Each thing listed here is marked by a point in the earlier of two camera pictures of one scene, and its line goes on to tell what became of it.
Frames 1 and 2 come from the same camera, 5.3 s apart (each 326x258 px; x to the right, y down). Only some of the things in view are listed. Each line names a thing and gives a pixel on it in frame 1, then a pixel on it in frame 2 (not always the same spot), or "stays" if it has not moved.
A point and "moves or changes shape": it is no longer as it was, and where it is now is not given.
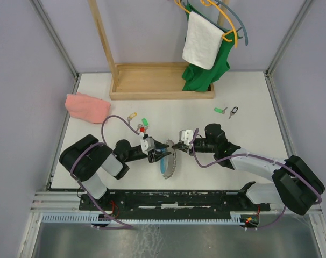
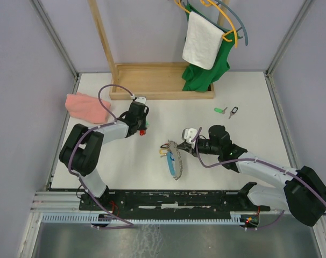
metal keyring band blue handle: (168, 162) moves or changes shape
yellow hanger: (207, 3) stays
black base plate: (238, 202) stays
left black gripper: (157, 155) → (143, 126)
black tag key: (233, 111) stays
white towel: (202, 42) stays
